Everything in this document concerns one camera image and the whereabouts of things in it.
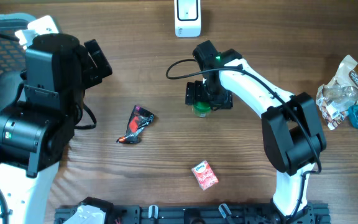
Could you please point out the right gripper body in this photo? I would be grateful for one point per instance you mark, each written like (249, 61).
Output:
(204, 92)

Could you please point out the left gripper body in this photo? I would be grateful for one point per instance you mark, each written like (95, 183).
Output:
(92, 75)

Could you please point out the green lid glass jar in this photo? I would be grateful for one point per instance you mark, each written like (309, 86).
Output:
(201, 109)

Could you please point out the black red snack packet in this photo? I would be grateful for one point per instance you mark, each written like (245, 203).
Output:
(139, 119)

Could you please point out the red tissue packet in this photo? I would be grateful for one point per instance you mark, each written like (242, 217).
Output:
(204, 174)

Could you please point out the beige clear food pouch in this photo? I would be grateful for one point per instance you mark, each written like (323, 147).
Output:
(336, 97)

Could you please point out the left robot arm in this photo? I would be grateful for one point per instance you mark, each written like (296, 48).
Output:
(39, 122)

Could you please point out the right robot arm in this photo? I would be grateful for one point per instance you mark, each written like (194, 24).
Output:
(292, 135)

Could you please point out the white barcode scanner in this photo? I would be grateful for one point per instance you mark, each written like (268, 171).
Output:
(187, 18)

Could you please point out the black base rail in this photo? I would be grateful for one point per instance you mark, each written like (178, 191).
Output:
(248, 213)

